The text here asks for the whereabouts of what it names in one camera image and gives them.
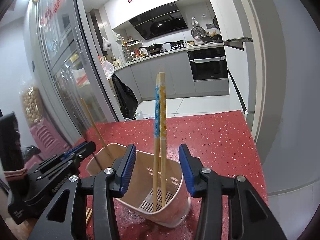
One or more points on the glass sliding door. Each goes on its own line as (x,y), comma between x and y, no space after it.
(67,67)

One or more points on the black garbage bag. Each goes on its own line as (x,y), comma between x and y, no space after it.
(127,100)

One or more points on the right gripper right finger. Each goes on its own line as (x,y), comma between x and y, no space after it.
(210,187)

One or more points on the pink cutlery holder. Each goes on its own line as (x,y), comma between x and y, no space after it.
(139,197)

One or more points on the white plastic bag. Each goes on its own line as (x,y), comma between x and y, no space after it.
(108,69)

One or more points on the black wok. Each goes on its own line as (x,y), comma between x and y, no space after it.
(152,47)

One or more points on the blue patterned chopstick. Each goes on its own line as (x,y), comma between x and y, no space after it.
(156,145)

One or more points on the black built-in oven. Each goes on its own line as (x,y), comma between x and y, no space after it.
(208,64)

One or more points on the bag of nuts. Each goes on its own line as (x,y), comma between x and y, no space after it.
(32,105)

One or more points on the wooden chopstick on table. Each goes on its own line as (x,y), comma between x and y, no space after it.
(88,215)

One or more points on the black range hood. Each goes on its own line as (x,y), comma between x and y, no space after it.
(159,21)

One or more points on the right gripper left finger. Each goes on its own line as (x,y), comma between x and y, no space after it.
(112,182)

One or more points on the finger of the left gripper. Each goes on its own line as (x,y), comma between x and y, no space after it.
(80,149)

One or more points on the yellow patterned chopstick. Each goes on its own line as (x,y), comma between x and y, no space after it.
(163,133)

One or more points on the plain wooden chopstick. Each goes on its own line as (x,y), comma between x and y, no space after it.
(106,150)

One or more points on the pink plastic stool stack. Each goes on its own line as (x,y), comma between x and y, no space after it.
(48,141)

